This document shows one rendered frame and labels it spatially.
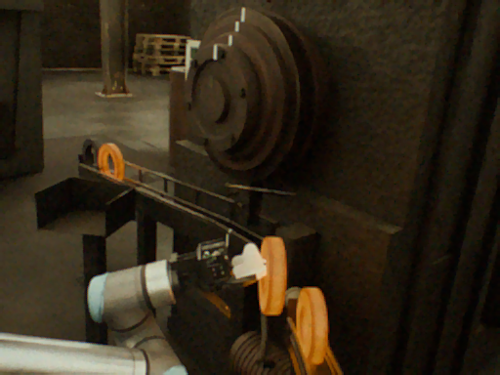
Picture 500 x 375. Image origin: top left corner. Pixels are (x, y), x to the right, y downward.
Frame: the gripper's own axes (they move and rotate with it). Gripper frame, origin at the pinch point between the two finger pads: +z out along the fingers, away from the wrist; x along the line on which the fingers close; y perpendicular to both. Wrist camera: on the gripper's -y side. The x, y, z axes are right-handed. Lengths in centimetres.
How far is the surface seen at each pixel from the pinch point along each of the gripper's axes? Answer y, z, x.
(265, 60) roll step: 38, 10, 34
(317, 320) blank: -11.0, 6.5, -6.0
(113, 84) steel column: -8, -170, 731
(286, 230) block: -6.1, 6.6, 28.0
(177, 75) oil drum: 15, -35, 337
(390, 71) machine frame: 30, 38, 24
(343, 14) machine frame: 44, 32, 37
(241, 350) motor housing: -30.5, -11.9, 16.4
